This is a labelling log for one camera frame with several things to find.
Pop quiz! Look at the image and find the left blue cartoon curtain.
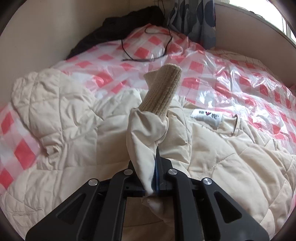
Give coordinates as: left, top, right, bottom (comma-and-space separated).
168, 0, 216, 50

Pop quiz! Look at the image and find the cream quilted jacket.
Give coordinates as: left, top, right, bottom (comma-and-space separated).
1, 64, 295, 240

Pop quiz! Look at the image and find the window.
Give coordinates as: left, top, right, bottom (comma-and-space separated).
231, 0, 296, 45

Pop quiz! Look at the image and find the black charging cable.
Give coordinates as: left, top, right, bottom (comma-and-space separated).
121, 0, 174, 63

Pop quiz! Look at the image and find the red checkered plastic bed cover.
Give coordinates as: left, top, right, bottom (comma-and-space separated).
0, 24, 296, 193

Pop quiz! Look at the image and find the black clothes pile by wall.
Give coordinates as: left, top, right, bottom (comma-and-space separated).
66, 6, 165, 60

